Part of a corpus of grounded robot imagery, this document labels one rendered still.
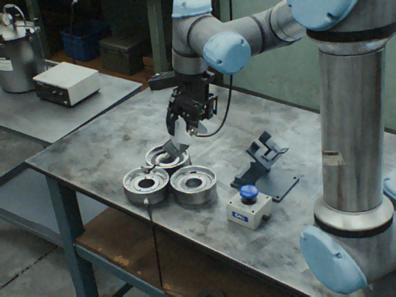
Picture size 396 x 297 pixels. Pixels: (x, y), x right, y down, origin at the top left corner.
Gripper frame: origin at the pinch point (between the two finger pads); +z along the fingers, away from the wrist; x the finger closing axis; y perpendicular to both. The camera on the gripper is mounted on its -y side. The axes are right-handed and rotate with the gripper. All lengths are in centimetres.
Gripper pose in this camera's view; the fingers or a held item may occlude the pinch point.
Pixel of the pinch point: (181, 140)
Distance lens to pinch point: 133.6
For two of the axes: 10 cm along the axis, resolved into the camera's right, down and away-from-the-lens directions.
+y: 7.9, 4.0, -4.7
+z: -0.3, 7.9, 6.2
